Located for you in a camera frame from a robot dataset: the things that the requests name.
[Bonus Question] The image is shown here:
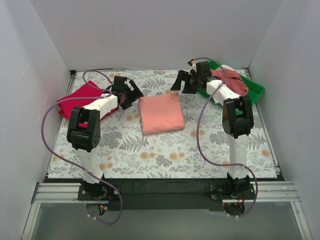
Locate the green plastic tray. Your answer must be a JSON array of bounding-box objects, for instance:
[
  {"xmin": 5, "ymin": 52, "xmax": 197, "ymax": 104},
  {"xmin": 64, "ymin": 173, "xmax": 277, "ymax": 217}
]
[{"xmin": 197, "ymin": 60, "xmax": 265, "ymax": 106}]

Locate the floral patterned table mat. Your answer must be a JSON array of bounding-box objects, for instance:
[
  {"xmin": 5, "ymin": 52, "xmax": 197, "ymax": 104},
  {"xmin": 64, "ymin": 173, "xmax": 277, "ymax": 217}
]
[{"xmin": 47, "ymin": 70, "xmax": 277, "ymax": 179}]

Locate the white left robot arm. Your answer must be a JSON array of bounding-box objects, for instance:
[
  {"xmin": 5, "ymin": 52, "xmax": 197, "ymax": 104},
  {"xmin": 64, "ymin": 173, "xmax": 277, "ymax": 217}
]
[{"xmin": 66, "ymin": 76, "xmax": 143, "ymax": 200}]

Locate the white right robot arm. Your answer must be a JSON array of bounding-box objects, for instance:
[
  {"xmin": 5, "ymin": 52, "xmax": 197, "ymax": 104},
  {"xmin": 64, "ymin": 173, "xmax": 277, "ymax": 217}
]
[{"xmin": 171, "ymin": 57, "xmax": 254, "ymax": 199}]

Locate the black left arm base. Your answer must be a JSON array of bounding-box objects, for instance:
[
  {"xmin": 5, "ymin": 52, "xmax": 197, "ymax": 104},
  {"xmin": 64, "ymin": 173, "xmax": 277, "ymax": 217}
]
[{"xmin": 77, "ymin": 180, "xmax": 120, "ymax": 216}]

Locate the salmon pink t-shirt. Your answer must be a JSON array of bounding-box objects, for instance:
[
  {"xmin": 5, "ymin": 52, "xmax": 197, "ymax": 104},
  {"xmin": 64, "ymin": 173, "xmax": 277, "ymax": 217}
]
[{"xmin": 138, "ymin": 91, "xmax": 185, "ymax": 135}]

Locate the aluminium front frame rail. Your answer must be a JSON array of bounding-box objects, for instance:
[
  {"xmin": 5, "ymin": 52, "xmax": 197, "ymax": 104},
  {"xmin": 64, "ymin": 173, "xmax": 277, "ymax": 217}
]
[{"xmin": 22, "ymin": 178, "xmax": 312, "ymax": 240}]

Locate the folded crimson red t-shirt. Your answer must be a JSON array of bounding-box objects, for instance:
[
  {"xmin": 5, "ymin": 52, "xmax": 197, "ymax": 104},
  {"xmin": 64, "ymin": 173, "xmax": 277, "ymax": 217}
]
[{"xmin": 58, "ymin": 81, "xmax": 119, "ymax": 120}]

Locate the white garment in tray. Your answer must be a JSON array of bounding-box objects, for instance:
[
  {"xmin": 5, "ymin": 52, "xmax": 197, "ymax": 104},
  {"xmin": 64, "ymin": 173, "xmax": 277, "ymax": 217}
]
[{"xmin": 219, "ymin": 64, "xmax": 236, "ymax": 75}]

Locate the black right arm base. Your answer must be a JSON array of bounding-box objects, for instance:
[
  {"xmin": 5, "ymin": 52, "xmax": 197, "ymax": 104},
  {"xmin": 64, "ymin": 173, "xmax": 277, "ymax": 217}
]
[{"xmin": 208, "ymin": 173, "xmax": 258, "ymax": 219}]

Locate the dusty rose t-shirt in tray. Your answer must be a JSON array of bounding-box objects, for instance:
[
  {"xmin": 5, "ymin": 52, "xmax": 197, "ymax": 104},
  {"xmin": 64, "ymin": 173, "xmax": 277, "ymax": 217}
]
[{"xmin": 211, "ymin": 68, "xmax": 249, "ymax": 96}]

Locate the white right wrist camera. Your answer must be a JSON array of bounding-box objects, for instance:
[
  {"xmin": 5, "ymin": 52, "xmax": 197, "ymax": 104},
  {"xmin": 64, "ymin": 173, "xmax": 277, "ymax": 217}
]
[{"xmin": 187, "ymin": 58, "xmax": 197, "ymax": 76}]

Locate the orange folded garment under red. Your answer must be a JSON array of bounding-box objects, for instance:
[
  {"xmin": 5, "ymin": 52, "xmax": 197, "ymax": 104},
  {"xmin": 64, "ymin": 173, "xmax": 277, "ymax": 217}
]
[{"xmin": 58, "ymin": 109, "xmax": 65, "ymax": 117}]

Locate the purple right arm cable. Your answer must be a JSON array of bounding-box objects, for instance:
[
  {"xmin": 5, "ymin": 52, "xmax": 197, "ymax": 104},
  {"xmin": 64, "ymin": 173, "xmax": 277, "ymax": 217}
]
[{"xmin": 192, "ymin": 57, "xmax": 259, "ymax": 219}]

